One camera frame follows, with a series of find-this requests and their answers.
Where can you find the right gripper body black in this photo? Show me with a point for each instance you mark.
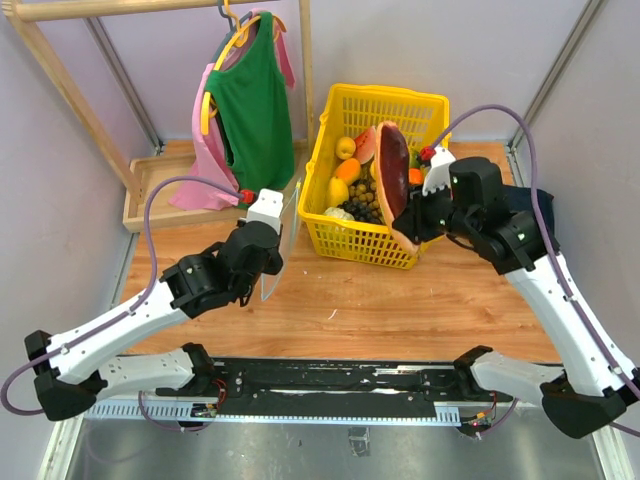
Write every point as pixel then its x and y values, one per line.
pixel 430 215

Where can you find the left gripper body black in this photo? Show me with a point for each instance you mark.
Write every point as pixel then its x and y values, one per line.
pixel 247 287

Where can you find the clear zip top bag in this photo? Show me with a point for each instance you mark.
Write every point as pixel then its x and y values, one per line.
pixel 290 225

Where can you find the papaya slice toy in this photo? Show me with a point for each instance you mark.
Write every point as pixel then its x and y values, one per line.
pixel 391 164

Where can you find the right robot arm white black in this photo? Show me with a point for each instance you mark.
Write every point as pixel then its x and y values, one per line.
pixel 595 382

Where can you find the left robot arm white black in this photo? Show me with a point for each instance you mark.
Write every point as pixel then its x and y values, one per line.
pixel 77 369

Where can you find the green tank top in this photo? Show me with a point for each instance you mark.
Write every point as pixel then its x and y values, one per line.
pixel 252 111

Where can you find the orange fruit toy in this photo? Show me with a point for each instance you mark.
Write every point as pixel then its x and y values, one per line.
pixel 415 176

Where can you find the green red mango toy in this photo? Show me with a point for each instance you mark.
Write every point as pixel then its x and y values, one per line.
pixel 415 160

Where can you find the dark blue grape bunch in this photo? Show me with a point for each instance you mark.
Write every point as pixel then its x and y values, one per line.
pixel 362 211

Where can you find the green grape bunch toy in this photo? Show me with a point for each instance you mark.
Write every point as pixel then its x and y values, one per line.
pixel 364 192

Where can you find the pink shirt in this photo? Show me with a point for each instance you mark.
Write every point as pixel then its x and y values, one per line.
pixel 212 185

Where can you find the cauliflower toy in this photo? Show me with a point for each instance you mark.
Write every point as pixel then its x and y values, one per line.
pixel 338 213

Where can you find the dark navy cloth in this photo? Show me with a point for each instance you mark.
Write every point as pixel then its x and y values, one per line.
pixel 519 199

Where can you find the yellow lemon toy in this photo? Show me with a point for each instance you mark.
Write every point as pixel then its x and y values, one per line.
pixel 337 192

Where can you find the orange mango toy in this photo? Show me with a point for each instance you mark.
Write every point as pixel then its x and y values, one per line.
pixel 348 171

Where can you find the watermelon slice toy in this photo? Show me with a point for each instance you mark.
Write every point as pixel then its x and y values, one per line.
pixel 365 145

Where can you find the yellow peach toy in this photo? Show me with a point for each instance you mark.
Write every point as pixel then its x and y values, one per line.
pixel 345 148

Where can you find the wooden clothes rack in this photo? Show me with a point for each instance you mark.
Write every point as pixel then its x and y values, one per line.
pixel 87 104

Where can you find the yellow clothes hanger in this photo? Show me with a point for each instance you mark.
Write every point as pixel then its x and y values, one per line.
pixel 234 45

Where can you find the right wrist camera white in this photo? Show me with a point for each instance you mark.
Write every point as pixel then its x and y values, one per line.
pixel 438 159

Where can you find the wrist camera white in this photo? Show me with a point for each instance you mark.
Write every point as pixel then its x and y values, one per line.
pixel 267 209
pixel 438 159

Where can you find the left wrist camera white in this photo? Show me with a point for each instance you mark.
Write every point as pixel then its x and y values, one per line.
pixel 267 209

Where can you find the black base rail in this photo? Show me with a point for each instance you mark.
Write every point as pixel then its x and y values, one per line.
pixel 326 391

